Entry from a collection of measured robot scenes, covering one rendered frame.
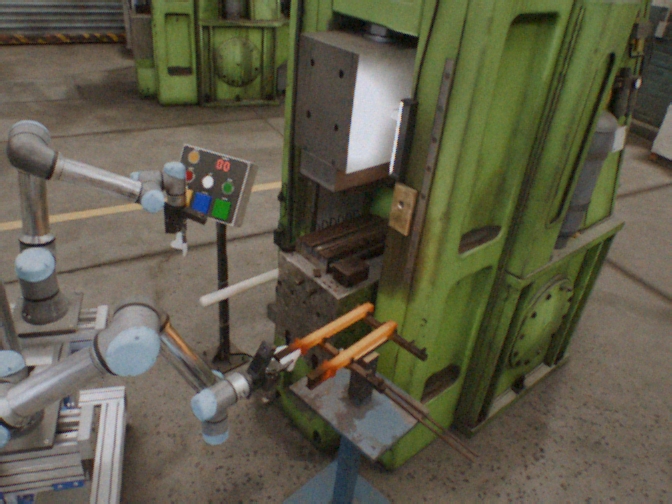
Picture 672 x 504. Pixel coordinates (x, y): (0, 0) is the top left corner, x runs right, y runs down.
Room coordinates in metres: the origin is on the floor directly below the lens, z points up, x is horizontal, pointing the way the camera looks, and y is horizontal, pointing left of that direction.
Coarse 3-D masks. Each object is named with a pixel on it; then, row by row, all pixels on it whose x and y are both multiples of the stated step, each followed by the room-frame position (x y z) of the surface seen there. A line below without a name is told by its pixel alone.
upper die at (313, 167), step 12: (312, 156) 1.88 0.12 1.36; (312, 168) 1.88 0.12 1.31; (324, 168) 1.83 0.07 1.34; (336, 168) 1.79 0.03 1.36; (372, 168) 1.91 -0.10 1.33; (384, 168) 1.96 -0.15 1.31; (324, 180) 1.83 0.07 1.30; (336, 180) 1.79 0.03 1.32; (348, 180) 1.83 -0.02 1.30; (360, 180) 1.87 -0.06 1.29; (372, 180) 1.92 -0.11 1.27; (336, 192) 1.79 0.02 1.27
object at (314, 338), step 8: (368, 304) 1.54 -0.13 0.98; (352, 312) 1.48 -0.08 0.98; (360, 312) 1.49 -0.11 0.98; (336, 320) 1.43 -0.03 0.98; (344, 320) 1.44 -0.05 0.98; (352, 320) 1.45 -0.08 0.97; (320, 328) 1.38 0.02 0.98; (328, 328) 1.39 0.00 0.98; (336, 328) 1.40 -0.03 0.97; (312, 336) 1.34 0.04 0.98; (320, 336) 1.34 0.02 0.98; (328, 336) 1.37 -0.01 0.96; (296, 344) 1.29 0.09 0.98; (304, 344) 1.29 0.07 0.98; (312, 344) 1.32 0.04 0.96; (280, 352) 1.25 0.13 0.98; (288, 352) 1.25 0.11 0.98; (304, 352) 1.28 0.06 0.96
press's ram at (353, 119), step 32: (320, 32) 2.01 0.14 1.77; (352, 32) 2.07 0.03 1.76; (320, 64) 1.88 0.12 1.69; (352, 64) 1.77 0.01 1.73; (384, 64) 1.83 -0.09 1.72; (320, 96) 1.87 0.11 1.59; (352, 96) 1.76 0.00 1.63; (384, 96) 1.85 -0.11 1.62; (320, 128) 1.86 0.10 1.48; (352, 128) 1.75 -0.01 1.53; (384, 128) 1.86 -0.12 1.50; (352, 160) 1.77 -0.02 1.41; (384, 160) 1.88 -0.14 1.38
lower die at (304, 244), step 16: (352, 224) 2.07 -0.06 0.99; (368, 224) 2.07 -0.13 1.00; (304, 240) 1.90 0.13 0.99; (320, 240) 1.91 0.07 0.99; (352, 240) 1.94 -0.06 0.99; (384, 240) 2.01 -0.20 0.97; (304, 256) 1.89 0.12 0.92; (320, 256) 1.82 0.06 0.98; (336, 256) 1.82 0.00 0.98; (368, 256) 1.95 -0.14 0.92
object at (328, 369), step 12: (384, 324) 1.44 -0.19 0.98; (396, 324) 1.44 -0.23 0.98; (372, 336) 1.37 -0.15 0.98; (384, 336) 1.40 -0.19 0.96; (348, 348) 1.30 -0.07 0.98; (360, 348) 1.31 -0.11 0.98; (324, 360) 1.23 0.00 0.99; (336, 360) 1.24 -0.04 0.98; (312, 372) 1.17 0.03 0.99; (324, 372) 1.18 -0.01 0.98; (312, 384) 1.15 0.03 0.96
